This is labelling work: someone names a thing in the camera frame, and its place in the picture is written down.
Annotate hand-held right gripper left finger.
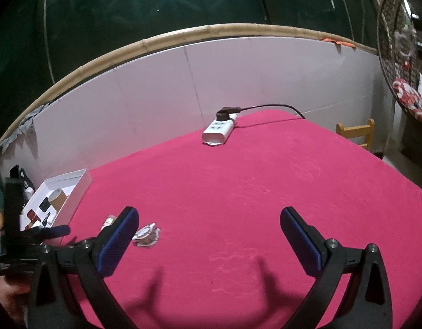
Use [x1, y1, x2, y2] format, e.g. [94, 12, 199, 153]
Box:
[27, 206, 140, 329]

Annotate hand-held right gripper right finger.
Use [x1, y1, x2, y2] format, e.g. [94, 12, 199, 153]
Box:
[280, 206, 393, 329]

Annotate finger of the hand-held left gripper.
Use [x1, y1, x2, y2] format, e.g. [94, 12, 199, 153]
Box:
[21, 224, 72, 245]

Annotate white tray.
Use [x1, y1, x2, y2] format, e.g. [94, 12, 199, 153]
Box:
[19, 168, 93, 245]

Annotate person's left forearm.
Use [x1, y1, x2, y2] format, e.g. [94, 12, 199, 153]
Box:
[0, 274, 30, 319]

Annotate small clear bottle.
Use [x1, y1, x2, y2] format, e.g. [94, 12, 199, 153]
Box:
[100, 215, 118, 232]

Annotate red cylinder container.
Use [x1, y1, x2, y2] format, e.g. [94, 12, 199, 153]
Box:
[26, 210, 42, 228]

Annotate black cat phone holder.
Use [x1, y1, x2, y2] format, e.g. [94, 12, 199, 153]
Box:
[19, 168, 35, 199]

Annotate pink tablecloth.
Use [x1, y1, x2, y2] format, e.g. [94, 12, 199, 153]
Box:
[21, 110, 422, 329]

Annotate grey cloth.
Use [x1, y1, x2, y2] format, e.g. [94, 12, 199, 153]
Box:
[0, 102, 52, 155]

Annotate wooden chair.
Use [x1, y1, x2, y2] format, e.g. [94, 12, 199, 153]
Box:
[335, 119, 375, 151]

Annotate white power strip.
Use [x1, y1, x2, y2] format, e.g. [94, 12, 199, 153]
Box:
[201, 112, 238, 145]

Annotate red patterned seat cushion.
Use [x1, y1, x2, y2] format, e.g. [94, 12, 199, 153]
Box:
[392, 78, 422, 124]

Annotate orange cloth scrap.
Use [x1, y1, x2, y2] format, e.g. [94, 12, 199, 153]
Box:
[321, 38, 356, 49]

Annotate white hanging ornament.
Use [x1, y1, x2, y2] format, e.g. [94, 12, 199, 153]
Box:
[394, 27, 417, 67]

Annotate hanging wicker chair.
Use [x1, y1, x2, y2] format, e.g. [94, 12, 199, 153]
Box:
[377, 0, 422, 127]

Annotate black plug with cable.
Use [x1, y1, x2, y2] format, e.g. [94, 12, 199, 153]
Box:
[216, 104, 306, 121]

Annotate bamboo rail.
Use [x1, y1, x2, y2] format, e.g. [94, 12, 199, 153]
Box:
[0, 24, 379, 144]

